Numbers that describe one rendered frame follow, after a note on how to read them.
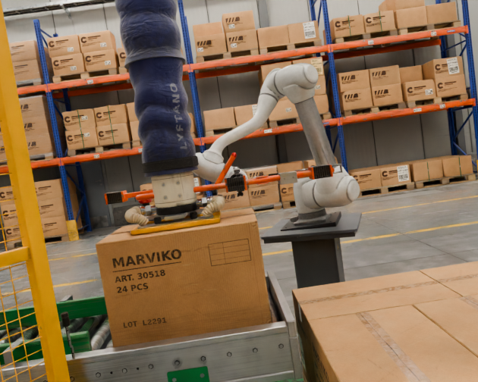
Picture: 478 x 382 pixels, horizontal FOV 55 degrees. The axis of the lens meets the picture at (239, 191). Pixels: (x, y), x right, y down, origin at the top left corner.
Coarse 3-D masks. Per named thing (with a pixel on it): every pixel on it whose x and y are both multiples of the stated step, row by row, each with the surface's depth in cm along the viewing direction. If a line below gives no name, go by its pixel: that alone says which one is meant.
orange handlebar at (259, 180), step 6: (300, 174) 184; (306, 174) 184; (246, 180) 184; (252, 180) 184; (258, 180) 184; (264, 180) 184; (270, 180) 184; (276, 180) 185; (198, 186) 184; (204, 186) 184; (210, 186) 183; (216, 186) 183; (222, 186) 184; (138, 192) 211; (144, 192) 210; (150, 192) 211; (126, 198) 211; (138, 198) 183; (144, 198) 183; (150, 198) 183
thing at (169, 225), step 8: (192, 216) 176; (216, 216) 178; (152, 224) 176; (160, 224) 174; (168, 224) 173; (176, 224) 173; (184, 224) 173; (192, 224) 173; (200, 224) 173; (136, 232) 172; (144, 232) 172; (152, 232) 173
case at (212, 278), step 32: (224, 224) 168; (256, 224) 167; (128, 256) 168; (160, 256) 168; (192, 256) 168; (224, 256) 168; (256, 256) 168; (128, 288) 169; (160, 288) 169; (192, 288) 169; (224, 288) 169; (256, 288) 169; (128, 320) 169; (160, 320) 170; (192, 320) 170; (224, 320) 170; (256, 320) 170
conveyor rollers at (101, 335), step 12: (276, 312) 186; (60, 324) 213; (72, 324) 206; (84, 324) 202; (96, 324) 209; (108, 324) 200; (0, 336) 210; (12, 336) 204; (24, 336) 199; (36, 336) 208; (96, 336) 186; (96, 348) 178
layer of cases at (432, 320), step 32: (320, 288) 207; (352, 288) 201; (384, 288) 195; (416, 288) 189; (448, 288) 185; (320, 320) 170; (352, 320) 166; (384, 320) 162; (416, 320) 158; (448, 320) 154; (320, 352) 151; (352, 352) 141; (384, 352) 138; (416, 352) 135; (448, 352) 132
